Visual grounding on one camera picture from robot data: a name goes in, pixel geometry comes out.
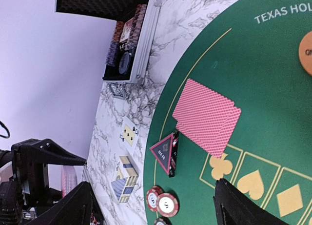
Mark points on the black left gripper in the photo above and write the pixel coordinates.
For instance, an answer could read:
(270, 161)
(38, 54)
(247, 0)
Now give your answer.
(26, 193)

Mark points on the triangular all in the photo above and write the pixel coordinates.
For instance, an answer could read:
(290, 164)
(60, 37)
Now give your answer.
(165, 152)

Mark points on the orange big blind button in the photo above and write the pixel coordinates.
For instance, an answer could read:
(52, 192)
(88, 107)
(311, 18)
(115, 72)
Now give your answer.
(305, 52)

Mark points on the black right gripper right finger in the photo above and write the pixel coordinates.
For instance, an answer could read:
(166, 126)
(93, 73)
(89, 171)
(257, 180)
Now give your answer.
(234, 208)

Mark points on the card deck box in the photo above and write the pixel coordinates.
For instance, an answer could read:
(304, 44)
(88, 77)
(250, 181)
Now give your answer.
(124, 179)

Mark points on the aluminium poker case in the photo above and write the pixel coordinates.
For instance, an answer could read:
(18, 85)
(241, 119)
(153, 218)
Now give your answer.
(119, 10)

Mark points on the chip row in case right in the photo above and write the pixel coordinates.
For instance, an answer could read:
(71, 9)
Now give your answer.
(136, 27)

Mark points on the chip row in case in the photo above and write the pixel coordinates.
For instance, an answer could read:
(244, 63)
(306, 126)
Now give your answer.
(136, 27)
(114, 45)

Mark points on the boxed card deck in case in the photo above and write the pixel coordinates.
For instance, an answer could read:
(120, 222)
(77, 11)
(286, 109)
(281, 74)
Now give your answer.
(126, 30)

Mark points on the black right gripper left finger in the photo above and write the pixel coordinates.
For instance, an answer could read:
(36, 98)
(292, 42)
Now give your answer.
(74, 209)

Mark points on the chip row in case left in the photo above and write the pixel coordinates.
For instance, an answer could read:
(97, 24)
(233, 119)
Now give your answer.
(114, 45)

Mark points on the dealt card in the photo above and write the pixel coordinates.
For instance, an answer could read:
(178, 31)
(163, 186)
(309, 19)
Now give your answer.
(209, 116)

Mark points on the red playing card deck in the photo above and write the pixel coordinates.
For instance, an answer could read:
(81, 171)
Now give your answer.
(69, 179)

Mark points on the face up card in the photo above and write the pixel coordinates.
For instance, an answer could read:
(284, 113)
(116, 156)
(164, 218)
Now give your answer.
(129, 135)

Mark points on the red chips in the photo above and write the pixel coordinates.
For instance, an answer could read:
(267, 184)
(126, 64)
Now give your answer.
(164, 203)

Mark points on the black chip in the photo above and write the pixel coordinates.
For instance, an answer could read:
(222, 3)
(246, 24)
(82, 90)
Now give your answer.
(162, 221)

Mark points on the round green poker mat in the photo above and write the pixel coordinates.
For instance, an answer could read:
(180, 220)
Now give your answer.
(247, 51)

